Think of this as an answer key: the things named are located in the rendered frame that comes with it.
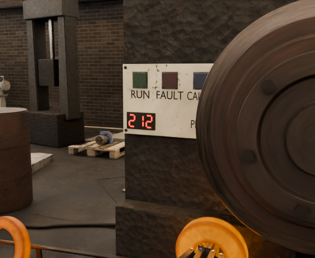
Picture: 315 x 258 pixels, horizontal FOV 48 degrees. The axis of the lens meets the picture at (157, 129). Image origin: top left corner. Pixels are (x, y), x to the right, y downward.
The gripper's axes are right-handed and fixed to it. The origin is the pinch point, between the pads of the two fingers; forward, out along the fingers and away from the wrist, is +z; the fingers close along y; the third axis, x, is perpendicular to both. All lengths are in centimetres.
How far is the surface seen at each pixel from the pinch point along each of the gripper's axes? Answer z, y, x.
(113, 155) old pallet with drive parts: 359, -226, -98
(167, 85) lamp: 11.5, -14.1, 33.9
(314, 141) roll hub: -11.1, 18.5, 27.6
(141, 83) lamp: 11.5, -21.1, 34.3
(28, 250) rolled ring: 3, -55, -14
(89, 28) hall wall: 616, -416, 102
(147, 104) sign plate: 11.8, -19.7, 29.1
